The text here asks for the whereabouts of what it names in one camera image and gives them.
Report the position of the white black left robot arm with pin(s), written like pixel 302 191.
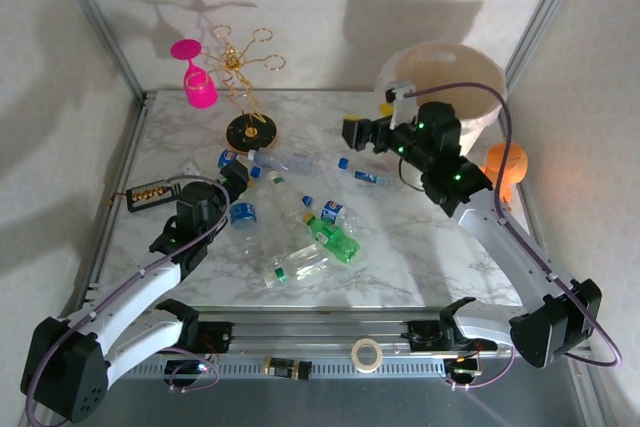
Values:
pixel 135 297

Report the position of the aluminium side rail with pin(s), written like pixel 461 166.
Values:
pixel 129 147

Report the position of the black gold cylinder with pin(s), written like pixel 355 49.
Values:
pixel 285 368

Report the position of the small black controller board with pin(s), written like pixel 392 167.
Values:
pixel 185 366
pixel 462 372

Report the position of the orange plush toy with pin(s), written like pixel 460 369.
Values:
pixel 517 162

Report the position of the black abacus box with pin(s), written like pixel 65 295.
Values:
pixel 150 197

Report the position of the aluminium mounting rail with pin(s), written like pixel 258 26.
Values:
pixel 320 332

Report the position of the aluminium frame post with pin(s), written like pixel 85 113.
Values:
pixel 100 27
pixel 544 12

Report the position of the pink wine glass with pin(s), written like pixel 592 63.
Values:
pixel 200 89

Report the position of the white tape roll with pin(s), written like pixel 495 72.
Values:
pixel 354 356

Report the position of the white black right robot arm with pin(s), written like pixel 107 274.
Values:
pixel 500 242

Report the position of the green plastic bottle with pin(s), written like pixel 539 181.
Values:
pixel 335 242

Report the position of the white round bin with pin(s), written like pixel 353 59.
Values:
pixel 450 72

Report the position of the small clear bottle blue label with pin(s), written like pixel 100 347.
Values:
pixel 367 176

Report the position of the clear bottle wide blue label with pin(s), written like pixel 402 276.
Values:
pixel 243 214

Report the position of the clear bottle green label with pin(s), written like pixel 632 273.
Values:
pixel 295 267

